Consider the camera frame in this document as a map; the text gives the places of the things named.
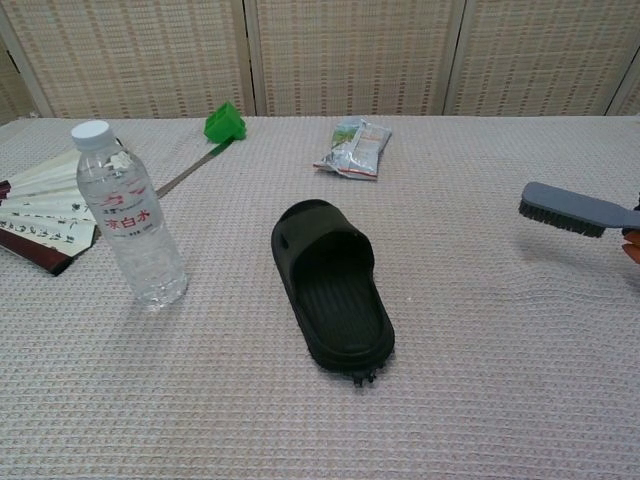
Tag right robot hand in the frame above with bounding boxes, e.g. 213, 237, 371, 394
620, 189, 640, 266

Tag black rubber slipper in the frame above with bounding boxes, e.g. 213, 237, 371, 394
270, 198, 398, 392

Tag clear plastic water bottle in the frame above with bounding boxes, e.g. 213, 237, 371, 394
70, 120, 189, 312

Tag pale waffle-weave tablecloth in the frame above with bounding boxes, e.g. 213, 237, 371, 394
0, 115, 640, 480

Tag woven folding screen panel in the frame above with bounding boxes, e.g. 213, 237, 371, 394
0, 34, 54, 126
244, 0, 469, 118
444, 0, 640, 117
0, 0, 254, 120

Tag silver foil snack packet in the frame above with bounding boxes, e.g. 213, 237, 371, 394
313, 117, 393, 181

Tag paper folding fan with calligraphy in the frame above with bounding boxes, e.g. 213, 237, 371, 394
0, 147, 109, 277

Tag grey scrubbing brush black bristles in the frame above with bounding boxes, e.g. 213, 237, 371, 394
518, 181, 640, 239

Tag long flat stick green end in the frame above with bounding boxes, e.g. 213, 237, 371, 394
155, 138, 235, 200

